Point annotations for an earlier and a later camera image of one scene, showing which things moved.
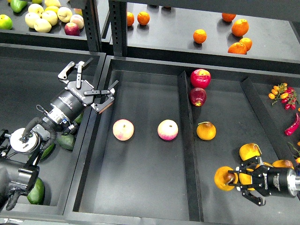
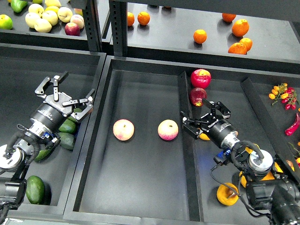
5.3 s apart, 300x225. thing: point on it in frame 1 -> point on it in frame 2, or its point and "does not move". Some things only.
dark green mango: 37,195 does not move
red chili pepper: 293,129 does not move
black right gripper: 273,181 -> 221,131
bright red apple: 200,78 does not move
